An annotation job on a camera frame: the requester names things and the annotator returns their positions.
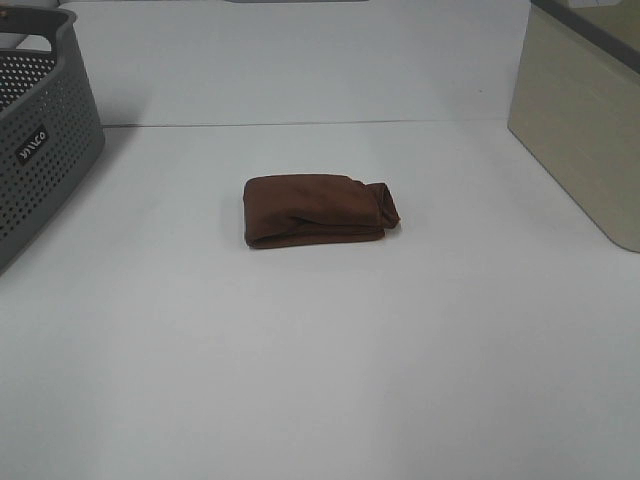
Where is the brown towel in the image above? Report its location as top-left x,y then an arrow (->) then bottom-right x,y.
243,174 -> 400,249

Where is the beige plastic storage box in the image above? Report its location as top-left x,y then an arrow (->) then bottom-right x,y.
507,1 -> 639,252

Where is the grey perforated plastic basket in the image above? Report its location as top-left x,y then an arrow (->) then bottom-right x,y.
1,6 -> 105,267

